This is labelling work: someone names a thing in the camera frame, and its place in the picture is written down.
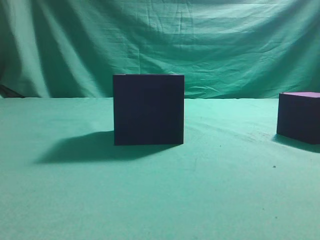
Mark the green backdrop cloth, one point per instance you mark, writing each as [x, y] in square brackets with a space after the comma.
[225, 48]

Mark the purple cube block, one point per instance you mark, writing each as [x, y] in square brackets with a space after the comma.
[298, 116]

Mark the dark cube groove box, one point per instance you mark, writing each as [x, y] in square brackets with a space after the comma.
[148, 109]

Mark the green table cloth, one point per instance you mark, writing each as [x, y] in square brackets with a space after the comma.
[233, 178]

